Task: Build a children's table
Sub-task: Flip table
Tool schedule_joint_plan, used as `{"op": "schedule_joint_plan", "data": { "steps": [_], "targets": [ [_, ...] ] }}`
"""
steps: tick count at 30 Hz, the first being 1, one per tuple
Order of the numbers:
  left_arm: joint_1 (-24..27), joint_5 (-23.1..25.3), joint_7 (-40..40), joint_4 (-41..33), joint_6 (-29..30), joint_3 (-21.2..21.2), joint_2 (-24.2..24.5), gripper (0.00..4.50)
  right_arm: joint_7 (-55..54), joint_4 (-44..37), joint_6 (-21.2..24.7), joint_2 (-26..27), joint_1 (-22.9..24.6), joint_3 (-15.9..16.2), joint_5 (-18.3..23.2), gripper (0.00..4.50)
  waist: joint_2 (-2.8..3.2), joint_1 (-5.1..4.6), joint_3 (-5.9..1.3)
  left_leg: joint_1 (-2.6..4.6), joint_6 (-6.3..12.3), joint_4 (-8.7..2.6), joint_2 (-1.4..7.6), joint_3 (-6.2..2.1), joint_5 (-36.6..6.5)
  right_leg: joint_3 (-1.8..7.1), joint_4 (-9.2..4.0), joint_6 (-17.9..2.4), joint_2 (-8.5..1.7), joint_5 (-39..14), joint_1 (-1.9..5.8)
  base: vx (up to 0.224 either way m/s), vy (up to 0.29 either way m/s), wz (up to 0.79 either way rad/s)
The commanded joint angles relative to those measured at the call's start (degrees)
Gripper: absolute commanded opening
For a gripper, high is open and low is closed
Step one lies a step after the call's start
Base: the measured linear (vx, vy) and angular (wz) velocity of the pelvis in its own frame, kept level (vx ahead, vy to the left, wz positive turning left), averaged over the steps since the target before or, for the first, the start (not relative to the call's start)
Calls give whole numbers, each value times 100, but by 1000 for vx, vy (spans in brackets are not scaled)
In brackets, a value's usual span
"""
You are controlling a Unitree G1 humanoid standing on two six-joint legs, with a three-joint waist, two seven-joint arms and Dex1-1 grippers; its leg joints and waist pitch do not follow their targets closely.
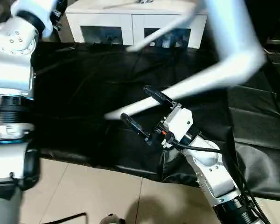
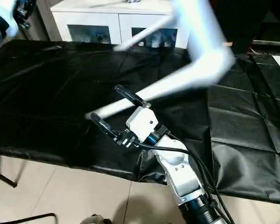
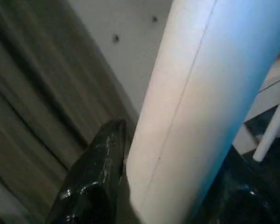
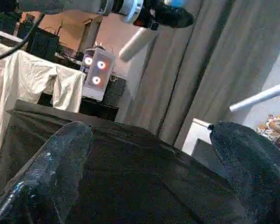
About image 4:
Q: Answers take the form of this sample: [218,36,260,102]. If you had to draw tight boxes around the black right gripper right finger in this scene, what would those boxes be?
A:
[207,121,280,224]

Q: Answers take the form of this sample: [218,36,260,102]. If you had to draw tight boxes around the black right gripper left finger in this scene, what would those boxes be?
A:
[0,121,94,224]

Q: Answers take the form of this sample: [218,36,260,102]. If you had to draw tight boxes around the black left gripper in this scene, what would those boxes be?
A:
[134,0,195,31]

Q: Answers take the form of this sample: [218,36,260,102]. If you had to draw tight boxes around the white plastic table leg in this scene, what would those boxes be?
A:
[229,80,280,112]
[118,26,159,62]

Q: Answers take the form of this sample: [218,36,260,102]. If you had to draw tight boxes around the white spotted plush toy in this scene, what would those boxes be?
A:
[256,113,280,145]

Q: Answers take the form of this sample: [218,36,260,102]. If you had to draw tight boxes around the black mat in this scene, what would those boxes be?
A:
[0,99,249,224]

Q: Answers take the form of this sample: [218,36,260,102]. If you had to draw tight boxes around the white computer case glowing fans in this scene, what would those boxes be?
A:
[81,47,115,102]

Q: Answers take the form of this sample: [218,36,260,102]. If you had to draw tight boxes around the brown cardboard box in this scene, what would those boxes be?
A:
[36,13,104,51]

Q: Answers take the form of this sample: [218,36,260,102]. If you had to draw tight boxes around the white cloth on rack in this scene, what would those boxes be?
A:
[0,40,85,164]

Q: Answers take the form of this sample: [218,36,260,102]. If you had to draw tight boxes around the black paper bag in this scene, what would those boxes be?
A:
[31,29,61,61]

